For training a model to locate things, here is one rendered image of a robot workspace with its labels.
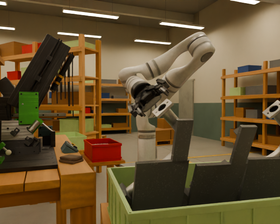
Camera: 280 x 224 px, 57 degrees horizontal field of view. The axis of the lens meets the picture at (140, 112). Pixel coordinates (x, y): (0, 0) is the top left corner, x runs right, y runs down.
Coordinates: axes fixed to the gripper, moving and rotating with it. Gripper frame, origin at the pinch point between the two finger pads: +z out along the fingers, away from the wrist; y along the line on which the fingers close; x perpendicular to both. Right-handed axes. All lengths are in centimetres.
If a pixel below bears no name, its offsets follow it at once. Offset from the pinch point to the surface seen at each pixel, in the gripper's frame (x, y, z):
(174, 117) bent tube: 2.1, 1.0, 10.1
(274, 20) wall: 292, 385, -499
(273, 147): 444, 154, -346
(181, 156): 10.5, -4.4, 13.4
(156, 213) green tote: 7.4, -16.4, 26.4
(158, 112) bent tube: -1.9, -1.2, 9.6
